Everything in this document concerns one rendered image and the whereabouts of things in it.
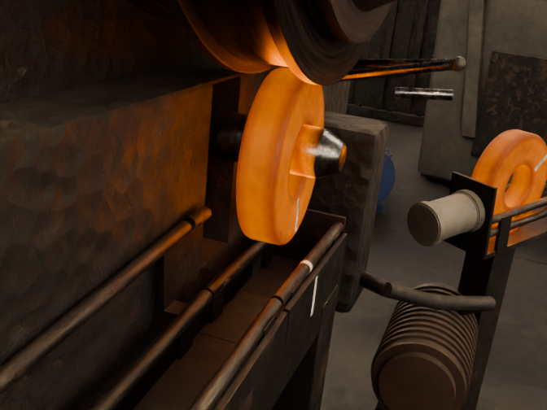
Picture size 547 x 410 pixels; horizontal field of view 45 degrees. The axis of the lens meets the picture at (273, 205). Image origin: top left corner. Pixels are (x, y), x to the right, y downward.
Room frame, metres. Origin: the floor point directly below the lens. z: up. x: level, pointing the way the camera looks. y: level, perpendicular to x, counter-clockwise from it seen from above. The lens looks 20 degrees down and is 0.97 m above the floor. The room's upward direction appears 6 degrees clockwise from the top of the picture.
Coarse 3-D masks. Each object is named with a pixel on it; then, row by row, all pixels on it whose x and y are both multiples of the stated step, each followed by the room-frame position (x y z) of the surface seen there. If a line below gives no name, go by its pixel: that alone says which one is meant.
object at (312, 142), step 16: (224, 112) 0.57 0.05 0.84; (224, 128) 0.56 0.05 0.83; (240, 128) 0.56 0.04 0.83; (304, 128) 0.55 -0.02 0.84; (320, 128) 0.55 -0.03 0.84; (224, 144) 0.56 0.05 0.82; (240, 144) 0.55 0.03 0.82; (304, 144) 0.54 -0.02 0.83; (320, 144) 0.53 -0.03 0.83; (336, 144) 0.54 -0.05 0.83; (304, 160) 0.53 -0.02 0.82; (320, 160) 0.53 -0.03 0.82; (336, 160) 0.53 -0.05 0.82; (304, 176) 0.54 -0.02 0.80; (320, 176) 0.54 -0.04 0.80
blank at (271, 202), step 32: (256, 96) 0.52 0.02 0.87; (288, 96) 0.52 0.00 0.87; (320, 96) 0.60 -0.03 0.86; (256, 128) 0.50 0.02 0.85; (288, 128) 0.50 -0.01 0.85; (256, 160) 0.49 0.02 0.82; (288, 160) 0.51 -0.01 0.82; (256, 192) 0.49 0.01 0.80; (288, 192) 0.53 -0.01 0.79; (256, 224) 0.50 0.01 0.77; (288, 224) 0.54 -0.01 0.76
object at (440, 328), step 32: (416, 288) 0.91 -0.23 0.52; (448, 288) 0.90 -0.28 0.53; (416, 320) 0.80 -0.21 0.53; (448, 320) 0.81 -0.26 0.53; (384, 352) 0.75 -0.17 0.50; (416, 352) 0.74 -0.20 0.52; (448, 352) 0.74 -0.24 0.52; (384, 384) 0.74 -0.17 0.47; (416, 384) 0.73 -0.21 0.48; (448, 384) 0.71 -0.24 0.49
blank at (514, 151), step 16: (496, 144) 0.89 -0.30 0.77; (512, 144) 0.88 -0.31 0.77; (528, 144) 0.90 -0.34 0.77; (544, 144) 0.93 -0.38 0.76; (480, 160) 0.88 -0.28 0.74; (496, 160) 0.87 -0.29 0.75; (512, 160) 0.88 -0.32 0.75; (528, 160) 0.91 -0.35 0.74; (544, 160) 0.94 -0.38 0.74; (480, 176) 0.87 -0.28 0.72; (496, 176) 0.86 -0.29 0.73; (528, 176) 0.93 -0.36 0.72; (544, 176) 0.94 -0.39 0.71; (512, 192) 0.94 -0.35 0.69; (528, 192) 0.92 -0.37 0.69; (496, 208) 0.87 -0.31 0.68; (496, 224) 0.88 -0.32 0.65
